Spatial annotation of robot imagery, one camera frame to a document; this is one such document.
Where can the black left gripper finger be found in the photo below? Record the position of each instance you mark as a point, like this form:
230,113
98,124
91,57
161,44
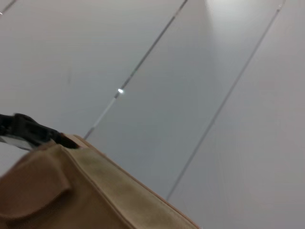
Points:
31,130

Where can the khaki canvas food bag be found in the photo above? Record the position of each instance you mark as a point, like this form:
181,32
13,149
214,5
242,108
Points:
95,190

